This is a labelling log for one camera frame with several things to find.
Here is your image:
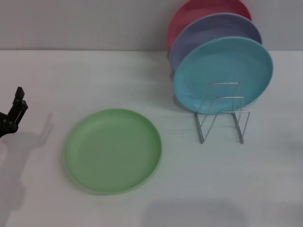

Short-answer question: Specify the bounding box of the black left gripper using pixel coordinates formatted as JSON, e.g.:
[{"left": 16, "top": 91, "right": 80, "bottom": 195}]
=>
[{"left": 0, "top": 87, "right": 29, "bottom": 140}]

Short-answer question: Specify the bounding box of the purple plastic plate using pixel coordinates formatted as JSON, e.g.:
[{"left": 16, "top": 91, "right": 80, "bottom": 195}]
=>
[{"left": 169, "top": 13, "right": 263, "bottom": 73}]

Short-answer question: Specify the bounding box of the green plastic plate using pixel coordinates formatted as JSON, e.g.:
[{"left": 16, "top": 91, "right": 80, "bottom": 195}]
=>
[{"left": 64, "top": 108, "right": 163, "bottom": 196}]

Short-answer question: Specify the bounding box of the red plastic plate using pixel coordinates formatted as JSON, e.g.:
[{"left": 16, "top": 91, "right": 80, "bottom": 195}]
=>
[{"left": 167, "top": 0, "right": 252, "bottom": 52}]

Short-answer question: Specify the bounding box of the silver wire plate rack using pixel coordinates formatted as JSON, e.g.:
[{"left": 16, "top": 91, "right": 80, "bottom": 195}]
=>
[{"left": 194, "top": 82, "right": 251, "bottom": 145}]

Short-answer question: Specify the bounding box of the blue plastic plate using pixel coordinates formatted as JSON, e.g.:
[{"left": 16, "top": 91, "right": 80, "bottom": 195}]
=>
[{"left": 173, "top": 36, "right": 274, "bottom": 112}]

